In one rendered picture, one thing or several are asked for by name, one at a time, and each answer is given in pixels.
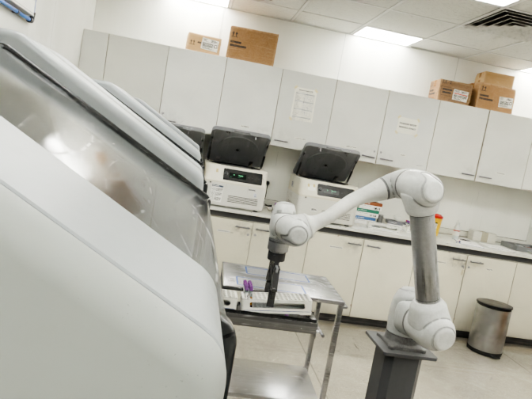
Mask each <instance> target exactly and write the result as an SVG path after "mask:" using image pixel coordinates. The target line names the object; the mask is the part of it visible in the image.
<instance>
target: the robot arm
mask: <svg viewBox="0 0 532 399"><path fill-rule="evenodd" d="M443 196H444V186H443V183H442V181H441V180H440V179H439V178H438V177H437V176H435V175H434V174H432V173H429V172H426V171H423V170H418V169H412V168H408V169H401V170H398V171H395V172H392V173H389V174H386V175H385V176H383V177H380V178H378V179H377V180H375V181H373V182H371V183H369V184H368V185H366V186H364V187H362V188H360V189H358V190H356V191H354V192H352V193H350V194H349V195H347V196H345V197H344V198H343V199H341V200H340V201H338V202H337V203H335V204H334V205H333V206H331V207H330V208H329V209H328V210H326V211H324V212H322V213H320V214H318V215H307V214H305V213H304V214H299V215H297V214H296V210H295V205H294V204H292V203H288V202H278V203H276V205H275V206H274V209H273V211H272V216H271V219H270V224H269V238H268V249H269V250H268V259H269V261H270V262H269V266H268V272H267V275H266V283H265V288H264V292H268V300H267V305H266V306H268V307H273V306H274V301H275V297H276V292H277V288H278V282H279V271H280V266H279V263H280V262H284V261H285V256H286V253H287V252H288V248H289V246H293V247H299V246H302V245H304V244H306V243H307V242H308V240H310V239H311V238H313V237H314V234H315V232H316V231H318V230H319V229H321V228H323V227H325V226H327V225H329V224H330V223H332V222H334V221H335V220H337V219H338V218H339V217H341V216H342V215H344V214H346V213H347V212H349V211H350V210H351V209H353V208H354V207H357V206H359V205H361V204H365V203H371V202H376V201H382V200H389V199H393V198H397V199H401V200H402V202H403V204H404V207H405V211H406V213H407V214H408V215H409V220H410V231H411V242H412V263H413V275H414V285H415V287H408V286H403V287H401V288H399V289H398V291H397V292H396V293H395V295H394V297H393V299H392V302H391V305H390V308H389V315H388V320H387V326H386V331H385V332H377V334H376V335H377V336H379V337H380V338H381V339H382V340H383V342H384V343H385V344H386V345H387V347H388V349H390V350H400V351H407V352H419V353H422V354H426V349H427V350H431V351H434V352H437V351H444V350H447V349H448V348H450V347H451V346H452V345H453V344H454V342H455V340H456V330H455V327H454V324H453V323H452V320H451V318H450V314H449V311H448V308H447V304H446V303H445V302H444V300H442V299H441V298H440V293H439V269H438V256H437V244H436V231H435V214H436V212H437V211H438V209H439V203H440V202H441V200H442V199H443ZM421 346H422V347H421ZM424 348H426V349H424Z"/></svg>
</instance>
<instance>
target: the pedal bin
mask: <svg viewBox="0 0 532 399"><path fill-rule="evenodd" d="M512 310H513V307H512V306H510V305H508V304H506V303H504V302H500V301H496V300H493V299H489V298H477V303H476V307H475V310H474V315H473V320H472V325H471V328H470V332H469V338H468V341H467V348H469V349H470V350H471V351H473V352H476V353H477V354H480V355H484V356H487V357H492V358H493V359H500V357H501V355H502V354H503V349H504V342H505V339H506V335H507V330H508V326H509V322H510V319H511V312H512Z"/></svg>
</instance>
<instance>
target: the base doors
mask: <svg viewBox="0 0 532 399"><path fill-rule="evenodd" d="M211 223H212V228H213V234H214V240H215V249H216V254H217V260H218V269H219V275H221V271H222V262H229V263H234V264H244V265H250V266H255V267H261V268H268V266H269V262H270V261H269V259H268V250H269V249H268V238H269V232H266V231H260V230H269V225H268V224H263V223H257V222H246V221H241V220H236V219H231V218H221V217H216V216H211ZM235 226H242V227H248V228H250V230H249V229H243V228H238V227H235ZM256 228H258V229H259V230H256ZM217 229H219V230H229V231H230V232H229V233H227V232H221V231H217ZM247 234H249V236H247ZM254 234H256V236H254ZM250 238H251V240H250ZM349 242H350V243H354V244H360V245H362V246H360V245H350V244H348V243H349ZM330 245H334V246H339V247H343V249H337V248H331V247H329V246H330ZM367 245H370V246H375V247H379V248H380V249H376V248H372V247H367ZM248 252H249V253H248ZM437 256H438V261H443V262H446V264H442V263H438V269H439V293H440V298H441V299H442V300H444V302H445V303H446V304H447V308H448V311H449V314H450V318H451V320H452V323H453V324H454V327H455V330H460V331H466V332H470V328H471V325H472V320H473V315H474V310H475V307H476V303H477V298H489V299H493V300H496V301H500V302H504V303H506V304H508V305H510V306H512V307H513V310H512V312H511V319H510V322H509V326H508V330H507V335H506V336H509V337H516V338H522V339H528V340H532V264H522V263H516V262H511V261H505V260H496V259H490V258H485V257H479V256H470V255H465V254H460V253H450V252H445V251H439V250H437ZM453 258H455V259H460V260H453ZM462 259H463V260H466V261H461V260H462ZM246 261H247V262H246ZM470 261H473V262H479V263H480V262H481V263H484V264H476V263H471V262H470ZM462 265H463V266H465V267H464V269H463V268H462ZM279 266H280V270H282V271H288V272H297V273H303V274H309V275H314V276H324V277H326V278H327V280H328V281H329V282H330V283H331V284H332V286H333V287H334V288H335V290H336V291H337V293H338V294H339V295H340V297H341V298H342V299H343V300H344V301H345V304H346V305H347V306H348V308H347V309H343V313H342V315H343V316H349V317H361V318H367V319H374V320H380V321H387V320H388V315H389V311H390V305H391V302H392V299H393V297H394V295H395V293H396V292H397V291H398V289H399V288H401V287H403V286H408V287H415V285H414V275H413V263H412V246H407V245H398V244H392V243H386V242H381V241H372V240H366V239H361V238H356V237H346V236H340V235H335V234H326V233H320V232H315V234H314V236H313V237H312V238H311V239H310V240H308V242H307V243H306V244H304V245H302V246H299V247H293V246H289V248H288V252H287V253H286V256H285V261H284V262H280V263H279ZM468 266H470V268H468ZM486 268H489V269H493V270H492V271H487V270H486ZM462 270H464V272H463V275H461V272H462ZM337 306H338V305H333V304H328V303H321V309H320V313H325V314H336V310H337Z"/></svg>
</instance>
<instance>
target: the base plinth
mask: <svg viewBox="0 0 532 399"><path fill-rule="evenodd" d="M335 317H336V315H335V314H330V313H319V318H318V320H323V321H335ZM340 322H342V323H348V324H355V325H367V326H374V327H380V328H386V326H387V321H380V320H374V319H367V318H361V317H349V316H343V315H342V317H341V321H340ZM456 337H461V338H469V332H466V331H460V330H456ZM504 343H506V344H518V345H525V346H531V347H532V340H528V339H522V338H516V337H509V336H506V339H505V342H504Z"/></svg>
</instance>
